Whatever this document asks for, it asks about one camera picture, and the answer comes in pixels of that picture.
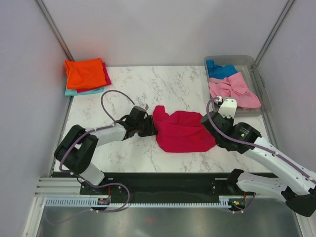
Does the magenta red t shirt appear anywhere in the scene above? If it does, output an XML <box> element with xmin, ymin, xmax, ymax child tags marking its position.
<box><xmin>153</xmin><ymin>105</ymin><xmax>216</xmax><ymax>153</ymax></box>

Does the light pink t shirt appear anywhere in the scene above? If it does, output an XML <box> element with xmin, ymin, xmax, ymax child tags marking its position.
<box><xmin>208</xmin><ymin>72</ymin><xmax>261</xmax><ymax>110</ymax></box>

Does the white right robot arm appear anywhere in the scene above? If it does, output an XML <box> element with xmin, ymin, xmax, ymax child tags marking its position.
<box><xmin>201</xmin><ymin>112</ymin><xmax>316</xmax><ymax>217</ymax></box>

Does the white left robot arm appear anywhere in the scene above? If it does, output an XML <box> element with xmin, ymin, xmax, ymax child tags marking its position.
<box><xmin>54</xmin><ymin>106</ymin><xmax>158</xmax><ymax>194</ymax></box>

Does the folded magenta t shirt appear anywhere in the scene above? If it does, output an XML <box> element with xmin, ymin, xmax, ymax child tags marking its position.
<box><xmin>76</xmin><ymin>62</ymin><xmax>112</xmax><ymax>93</ymax></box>

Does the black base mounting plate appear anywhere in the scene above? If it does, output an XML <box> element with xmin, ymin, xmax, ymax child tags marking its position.
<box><xmin>50</xmin><ymin>172</ymin><xmax>256</xmax><ymax>204</ymax></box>

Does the blue t shirt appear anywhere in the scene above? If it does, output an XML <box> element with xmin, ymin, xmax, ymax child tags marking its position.
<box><xmin>206</xmin><ymin>60</ymin><xmax>238</xmax><ymax>79</ymax></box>

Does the grey plastic bin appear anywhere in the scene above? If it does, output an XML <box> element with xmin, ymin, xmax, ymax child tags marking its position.
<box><xmin>203</xmin><ymin>55</ymin><xmax>272</xmax><ymax>118</ymax></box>

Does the folded orange t shirt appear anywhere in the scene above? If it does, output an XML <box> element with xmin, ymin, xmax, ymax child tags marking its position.
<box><xmin>65</xmin><ymin>58</ymin><xmax>105</xmax><ymax>90</ymax></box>

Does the folded teal t shirt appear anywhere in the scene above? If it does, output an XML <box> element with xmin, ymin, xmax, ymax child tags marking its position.
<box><xmin>65</xmin><ymin>87</ymin><xmax>104</xmax><ymax>96</ymax></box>

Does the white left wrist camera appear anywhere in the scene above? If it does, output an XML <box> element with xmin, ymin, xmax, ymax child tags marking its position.
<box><xmin>138</xmin><ymin>104</ymin><xmax>149</xmax><ymax>112</ymax></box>

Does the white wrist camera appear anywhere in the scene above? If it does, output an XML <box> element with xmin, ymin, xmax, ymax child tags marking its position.
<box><xmin>217</xmin><ymin>96</ymin><xmax>237</xmax><ymax>119</ymax></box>
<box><xmin>138</xmin><ymin>104</ymin><xmax>149</xmax><ymax>112</ymax></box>

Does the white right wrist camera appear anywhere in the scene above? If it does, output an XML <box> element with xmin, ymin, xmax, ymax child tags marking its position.
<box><xmin>217</xmin><ymin>96</ymin><xmax>237</xmax><ymax>119</ymax></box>

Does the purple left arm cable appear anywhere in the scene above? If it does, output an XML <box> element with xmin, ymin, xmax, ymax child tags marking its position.
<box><xmin>44</xmin><ymin>90</ymin><xmax>136</xmax><ymax>225</ymax></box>

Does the aluminium frame rail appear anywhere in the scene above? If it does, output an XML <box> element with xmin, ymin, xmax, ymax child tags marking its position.
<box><xmin>34</xmin><ymin>177</ymin><xmax>305</xmax><ymax>198</ymax></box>

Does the white slotted cable duct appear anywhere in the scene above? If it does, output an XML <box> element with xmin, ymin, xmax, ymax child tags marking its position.
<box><xmin>44</xmin><ymin>197</ymin><xmax>245</xmax><ymax>209</ymax></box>

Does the left aluminium corner post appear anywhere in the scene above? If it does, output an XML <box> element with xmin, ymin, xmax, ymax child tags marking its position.
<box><xmin>34</xmin><ymin>0</ymin><xmax>74</xmax><ymax>61</ymax></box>

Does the aluminium corner post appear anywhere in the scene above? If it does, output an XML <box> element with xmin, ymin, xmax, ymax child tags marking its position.
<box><xmin>255</xmin><ymin>0</ymin><xmax>296</xmax><ymax>66</ymax></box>
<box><xmin>34</xmin><ymin>0</ymin><xmax>74</xmax><ymax>61</ymax></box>

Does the right aluminium corner post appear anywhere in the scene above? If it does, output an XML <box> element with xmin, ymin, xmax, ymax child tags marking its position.
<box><xmin>255</xmin><ymin>0</ymin><xmax>296</xmax><ymax>66</ymax></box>

